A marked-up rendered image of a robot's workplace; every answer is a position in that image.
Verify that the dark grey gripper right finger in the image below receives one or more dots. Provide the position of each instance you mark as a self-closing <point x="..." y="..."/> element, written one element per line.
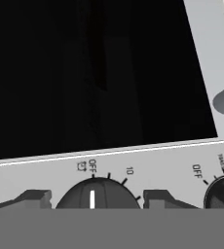
<point x="156" y="198"/>

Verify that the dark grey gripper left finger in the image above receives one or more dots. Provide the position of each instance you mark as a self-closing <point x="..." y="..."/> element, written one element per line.
<point x="32" y="199"/>

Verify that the silver toaster oven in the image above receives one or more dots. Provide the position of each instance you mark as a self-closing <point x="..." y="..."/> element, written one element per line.
<point x="169" y="162"/>

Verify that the black timer knob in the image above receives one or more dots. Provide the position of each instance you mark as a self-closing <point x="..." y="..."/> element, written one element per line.
<point x="97" y="194"/>

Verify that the toaster oven glass door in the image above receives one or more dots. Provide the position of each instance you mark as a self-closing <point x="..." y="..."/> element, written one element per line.
<point x="94" y="74"/>

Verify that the black function knob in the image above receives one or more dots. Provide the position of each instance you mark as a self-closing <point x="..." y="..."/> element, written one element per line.
<point x="221" y="194"/>

